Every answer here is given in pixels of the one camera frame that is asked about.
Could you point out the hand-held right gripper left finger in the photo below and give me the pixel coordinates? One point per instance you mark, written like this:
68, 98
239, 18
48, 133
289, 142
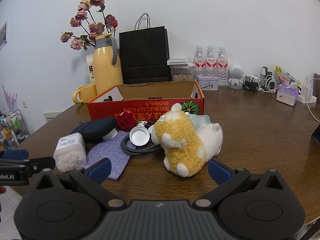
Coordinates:
100, 171

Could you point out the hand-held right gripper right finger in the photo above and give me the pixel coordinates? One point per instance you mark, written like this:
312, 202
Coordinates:
218, 172

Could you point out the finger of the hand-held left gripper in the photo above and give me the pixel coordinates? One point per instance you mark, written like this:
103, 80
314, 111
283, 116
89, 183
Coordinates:
40, 163
15, 154

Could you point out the purple cloth pouch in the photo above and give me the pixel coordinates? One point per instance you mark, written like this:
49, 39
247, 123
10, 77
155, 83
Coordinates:
110, 150

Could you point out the clear cotton swab jar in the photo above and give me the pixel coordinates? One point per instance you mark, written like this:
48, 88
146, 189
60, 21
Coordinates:
68, 155

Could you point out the white round brush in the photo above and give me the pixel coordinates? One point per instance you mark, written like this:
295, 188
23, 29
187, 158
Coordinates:
110, 135

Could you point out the dark glasses case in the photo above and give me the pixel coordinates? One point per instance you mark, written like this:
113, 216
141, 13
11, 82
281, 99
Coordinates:
97, 128

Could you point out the yellow plush dog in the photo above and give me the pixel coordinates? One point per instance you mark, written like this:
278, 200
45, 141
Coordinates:
180, 140

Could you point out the red cardboard box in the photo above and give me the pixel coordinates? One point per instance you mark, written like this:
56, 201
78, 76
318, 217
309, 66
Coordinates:
150, 105

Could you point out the metal storage rack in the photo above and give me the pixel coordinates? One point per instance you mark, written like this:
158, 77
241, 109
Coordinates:
12, 127

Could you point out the clear plastic wrapper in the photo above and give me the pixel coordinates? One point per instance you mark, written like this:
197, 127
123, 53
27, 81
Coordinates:
201, 121

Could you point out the purple coral decoration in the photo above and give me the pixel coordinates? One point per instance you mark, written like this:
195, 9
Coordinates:
10, 100

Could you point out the red rose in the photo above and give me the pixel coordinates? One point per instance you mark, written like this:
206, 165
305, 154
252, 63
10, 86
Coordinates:
126, 121

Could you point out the yellow mug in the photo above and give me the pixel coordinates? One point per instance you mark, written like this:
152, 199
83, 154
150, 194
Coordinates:
87, 93

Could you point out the printed tin box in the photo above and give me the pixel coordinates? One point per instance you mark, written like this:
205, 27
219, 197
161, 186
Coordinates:
207, 83

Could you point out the white milk carton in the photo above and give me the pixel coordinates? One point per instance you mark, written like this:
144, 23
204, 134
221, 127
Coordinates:
90, 70

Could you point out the white robot speaker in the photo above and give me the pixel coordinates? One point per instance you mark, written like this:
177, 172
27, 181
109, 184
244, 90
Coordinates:
235, 71

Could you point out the purple tissue pack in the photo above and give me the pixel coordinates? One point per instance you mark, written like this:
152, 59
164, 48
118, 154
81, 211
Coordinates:
287, 96

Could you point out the clear seed container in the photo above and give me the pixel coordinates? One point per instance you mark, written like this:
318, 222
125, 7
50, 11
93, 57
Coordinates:
181, 76

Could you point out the yellow thermos jug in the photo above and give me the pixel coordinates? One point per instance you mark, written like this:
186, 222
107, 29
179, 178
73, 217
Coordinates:
106, 67

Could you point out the dark flat object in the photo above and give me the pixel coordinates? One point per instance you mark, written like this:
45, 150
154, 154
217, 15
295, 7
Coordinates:
316, 133

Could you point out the colourful snack bag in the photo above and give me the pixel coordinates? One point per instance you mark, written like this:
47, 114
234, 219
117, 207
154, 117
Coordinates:
285, 76

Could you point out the small white red box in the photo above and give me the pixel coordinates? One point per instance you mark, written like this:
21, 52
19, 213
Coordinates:
177, 61

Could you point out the white power strip with charger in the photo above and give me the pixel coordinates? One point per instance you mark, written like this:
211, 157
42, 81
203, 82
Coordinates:
308, 92

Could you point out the black paper bag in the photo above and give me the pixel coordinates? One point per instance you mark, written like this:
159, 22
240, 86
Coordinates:
143, 55

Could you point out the brown box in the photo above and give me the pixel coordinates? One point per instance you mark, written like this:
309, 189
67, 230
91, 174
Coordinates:
317, 78

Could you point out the dried pink rose bouquet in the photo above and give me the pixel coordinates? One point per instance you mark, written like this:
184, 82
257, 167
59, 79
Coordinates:
96, 28

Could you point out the white wall socket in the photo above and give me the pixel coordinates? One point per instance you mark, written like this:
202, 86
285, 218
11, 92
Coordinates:
24, 103

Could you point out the wall poster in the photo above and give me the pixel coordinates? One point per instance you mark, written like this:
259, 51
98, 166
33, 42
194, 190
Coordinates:
3, 35

